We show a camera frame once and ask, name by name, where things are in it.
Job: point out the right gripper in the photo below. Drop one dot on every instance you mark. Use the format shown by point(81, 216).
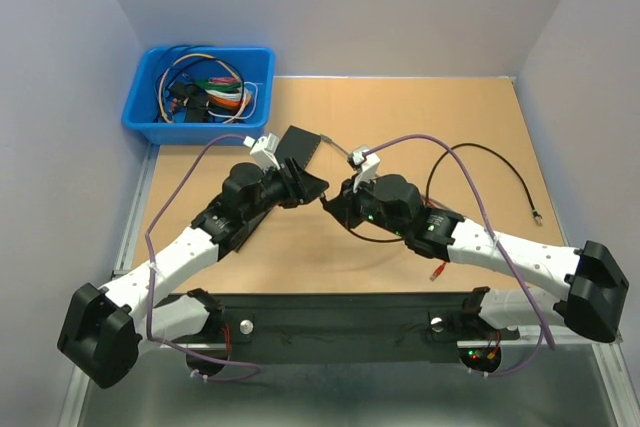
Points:
point(344, 205)

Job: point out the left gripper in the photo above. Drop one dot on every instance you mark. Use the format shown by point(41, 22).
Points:
point(301, 188)

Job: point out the black network switch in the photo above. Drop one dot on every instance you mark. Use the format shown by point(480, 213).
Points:
point(247, 231)
point(298, 145)

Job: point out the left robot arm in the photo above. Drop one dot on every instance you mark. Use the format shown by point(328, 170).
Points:
point(105, 327)

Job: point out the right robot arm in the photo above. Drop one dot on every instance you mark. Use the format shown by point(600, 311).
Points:
point(583, 289)

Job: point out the blue plastic bin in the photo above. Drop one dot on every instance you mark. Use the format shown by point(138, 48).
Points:
point(191, 94)

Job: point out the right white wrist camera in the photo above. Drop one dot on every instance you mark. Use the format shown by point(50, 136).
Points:
point(365, 164)

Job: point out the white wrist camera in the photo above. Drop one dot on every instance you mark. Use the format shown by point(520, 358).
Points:
point(365, 164)
point(263, 150)

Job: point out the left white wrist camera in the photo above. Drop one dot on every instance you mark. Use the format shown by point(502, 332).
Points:
point(263, 150)

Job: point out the aluminium frame rail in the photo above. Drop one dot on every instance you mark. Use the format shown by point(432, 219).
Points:
point(546, 330)

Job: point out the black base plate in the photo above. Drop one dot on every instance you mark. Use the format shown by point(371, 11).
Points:
point(348, 327)

